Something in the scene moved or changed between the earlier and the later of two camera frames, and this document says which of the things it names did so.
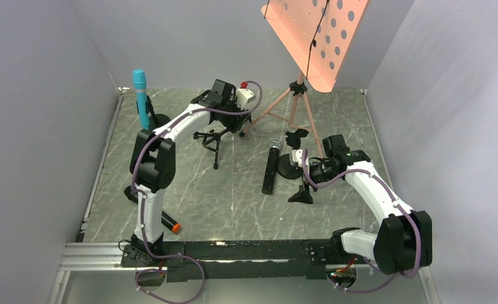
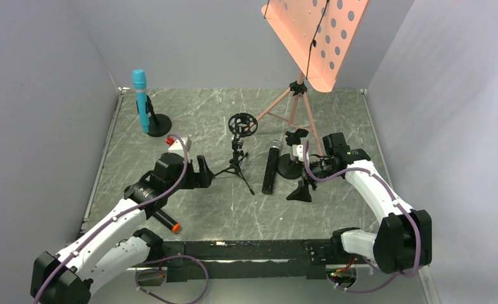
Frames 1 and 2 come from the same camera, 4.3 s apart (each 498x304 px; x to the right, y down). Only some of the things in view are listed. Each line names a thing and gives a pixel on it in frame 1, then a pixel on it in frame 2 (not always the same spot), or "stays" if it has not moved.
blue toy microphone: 139,79 stays
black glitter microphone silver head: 271,170 stays
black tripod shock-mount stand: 211,142 to 241,125
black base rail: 306,259 stays
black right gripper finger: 303,195 stays
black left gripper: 227,123 to 197,175
